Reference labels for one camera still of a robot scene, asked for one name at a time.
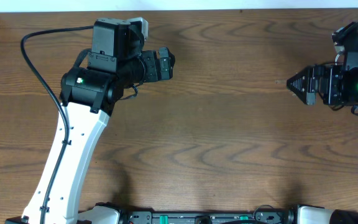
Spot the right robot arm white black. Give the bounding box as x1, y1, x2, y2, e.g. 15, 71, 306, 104
282, 65, 358, 224

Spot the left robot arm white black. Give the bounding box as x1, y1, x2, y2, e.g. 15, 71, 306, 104
7, 17, 175, 223

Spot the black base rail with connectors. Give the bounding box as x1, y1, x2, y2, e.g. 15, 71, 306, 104
76, 202, 295, 224

